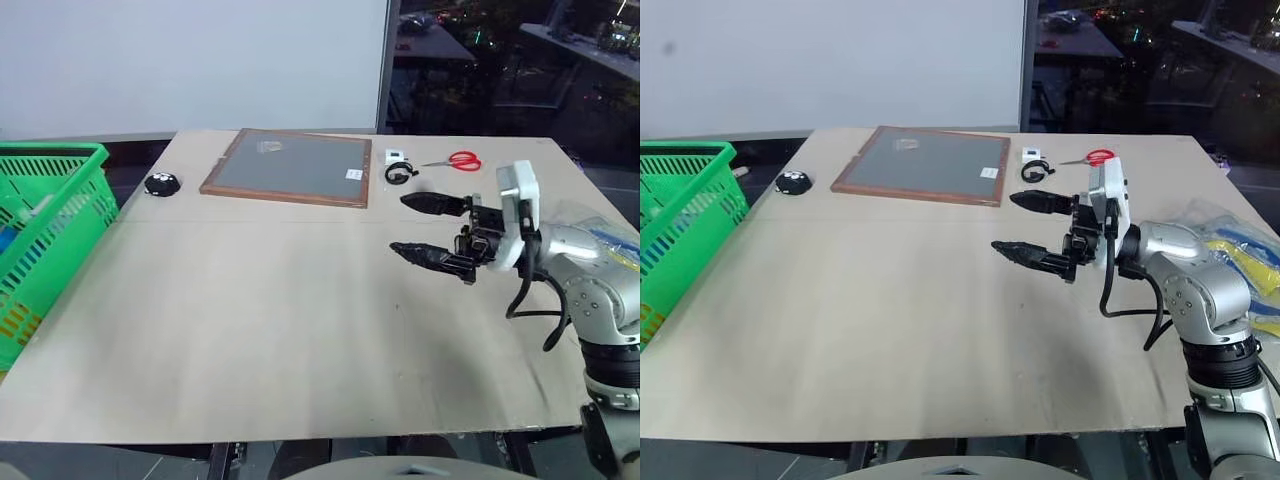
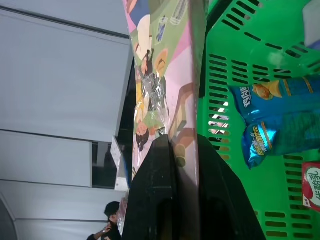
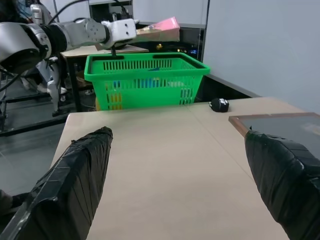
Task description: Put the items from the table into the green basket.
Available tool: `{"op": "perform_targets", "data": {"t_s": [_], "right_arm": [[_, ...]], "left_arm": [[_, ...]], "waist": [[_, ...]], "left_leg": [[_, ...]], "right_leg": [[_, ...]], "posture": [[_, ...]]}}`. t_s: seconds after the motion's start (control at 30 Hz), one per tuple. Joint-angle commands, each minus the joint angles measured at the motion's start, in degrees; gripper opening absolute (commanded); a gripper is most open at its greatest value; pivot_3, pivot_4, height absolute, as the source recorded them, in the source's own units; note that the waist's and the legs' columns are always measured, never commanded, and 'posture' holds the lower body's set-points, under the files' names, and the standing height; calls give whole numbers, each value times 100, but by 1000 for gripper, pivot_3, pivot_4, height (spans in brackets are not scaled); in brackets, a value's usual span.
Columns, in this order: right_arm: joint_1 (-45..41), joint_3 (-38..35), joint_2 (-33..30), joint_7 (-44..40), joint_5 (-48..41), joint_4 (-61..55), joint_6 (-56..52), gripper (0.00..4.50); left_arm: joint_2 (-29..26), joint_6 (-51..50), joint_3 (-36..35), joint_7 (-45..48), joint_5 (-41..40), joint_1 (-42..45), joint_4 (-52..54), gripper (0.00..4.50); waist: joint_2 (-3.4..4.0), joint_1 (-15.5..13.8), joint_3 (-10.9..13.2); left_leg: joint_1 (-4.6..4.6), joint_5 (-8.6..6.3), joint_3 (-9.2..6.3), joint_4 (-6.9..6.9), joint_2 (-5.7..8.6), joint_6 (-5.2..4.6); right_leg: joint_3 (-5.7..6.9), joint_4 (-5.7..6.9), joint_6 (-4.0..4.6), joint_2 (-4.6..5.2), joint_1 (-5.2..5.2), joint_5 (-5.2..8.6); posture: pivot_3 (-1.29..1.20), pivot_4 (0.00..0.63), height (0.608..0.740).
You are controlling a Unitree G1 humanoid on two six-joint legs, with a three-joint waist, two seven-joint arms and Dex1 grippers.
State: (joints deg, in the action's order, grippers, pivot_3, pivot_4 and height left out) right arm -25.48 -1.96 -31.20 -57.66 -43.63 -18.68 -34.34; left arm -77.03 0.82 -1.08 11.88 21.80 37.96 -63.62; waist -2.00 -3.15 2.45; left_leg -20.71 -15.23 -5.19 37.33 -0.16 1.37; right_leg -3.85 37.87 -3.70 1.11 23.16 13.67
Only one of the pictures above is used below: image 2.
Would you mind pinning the person in black cap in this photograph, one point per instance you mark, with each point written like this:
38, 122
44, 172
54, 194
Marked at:
110, 222

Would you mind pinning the green plastic basket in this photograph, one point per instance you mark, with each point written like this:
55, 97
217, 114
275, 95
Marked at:
252, 50

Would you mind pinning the blue chip bag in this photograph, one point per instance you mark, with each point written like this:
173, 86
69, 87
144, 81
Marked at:
280, 120

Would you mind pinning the pink illustrated box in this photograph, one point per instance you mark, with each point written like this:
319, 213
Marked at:
172, 75

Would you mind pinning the white and blue pack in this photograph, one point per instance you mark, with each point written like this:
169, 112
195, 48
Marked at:
311, 22

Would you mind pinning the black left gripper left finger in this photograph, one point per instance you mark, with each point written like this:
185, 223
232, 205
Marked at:
150, 190

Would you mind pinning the red and white carton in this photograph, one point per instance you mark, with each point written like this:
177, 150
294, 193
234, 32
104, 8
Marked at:
311, 185

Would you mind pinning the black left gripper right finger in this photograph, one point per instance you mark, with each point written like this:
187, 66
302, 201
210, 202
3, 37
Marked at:
220, 195

